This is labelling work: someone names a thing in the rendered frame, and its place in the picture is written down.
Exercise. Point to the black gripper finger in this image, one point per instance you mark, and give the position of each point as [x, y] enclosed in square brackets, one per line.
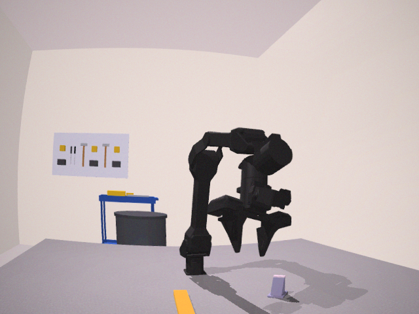
[265, 235]
[233, 225]

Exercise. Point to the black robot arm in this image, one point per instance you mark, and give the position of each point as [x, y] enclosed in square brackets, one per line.
[270, 155]

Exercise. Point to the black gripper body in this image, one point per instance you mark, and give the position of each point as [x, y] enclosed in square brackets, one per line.
[227, 205]

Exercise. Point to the orange bar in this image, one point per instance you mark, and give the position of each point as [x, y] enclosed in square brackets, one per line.
[183, 302]

